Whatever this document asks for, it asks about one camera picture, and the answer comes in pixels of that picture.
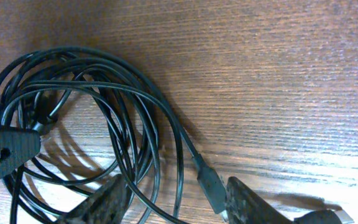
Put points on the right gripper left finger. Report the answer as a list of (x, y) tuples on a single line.
[(17, 146)]

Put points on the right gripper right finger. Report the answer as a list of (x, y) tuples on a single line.
[(244, 206)]

